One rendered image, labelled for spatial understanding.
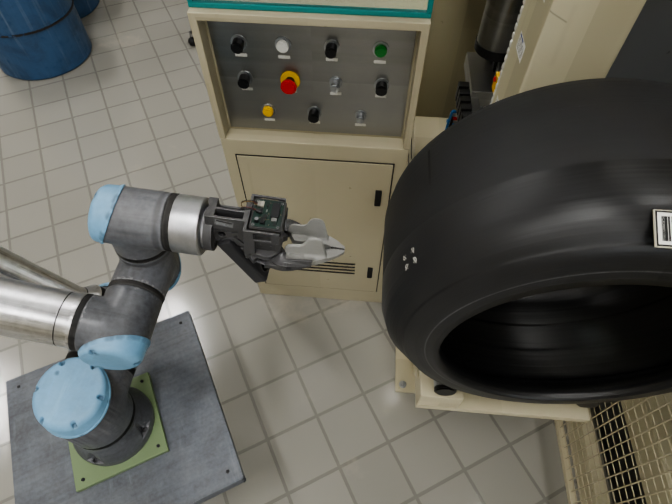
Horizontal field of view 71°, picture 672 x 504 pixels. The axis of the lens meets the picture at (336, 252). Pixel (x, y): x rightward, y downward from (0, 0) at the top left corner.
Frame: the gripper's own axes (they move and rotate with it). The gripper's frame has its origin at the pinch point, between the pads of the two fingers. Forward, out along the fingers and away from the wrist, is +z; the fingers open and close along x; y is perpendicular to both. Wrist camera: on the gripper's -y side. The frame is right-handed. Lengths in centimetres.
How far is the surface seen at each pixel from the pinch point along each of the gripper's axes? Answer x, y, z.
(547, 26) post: 27.0, 26.4, 26.3
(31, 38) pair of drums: 204, -116, -186
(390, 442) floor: 1, -119, 34
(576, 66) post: 26.9, 21.0, 33.7
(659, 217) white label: -9.4, 27.4, 31.3
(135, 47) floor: 242, -139, -143
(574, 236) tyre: -10.0, 23.3, 24.3
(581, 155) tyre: -0.7, 26.6, 25.3
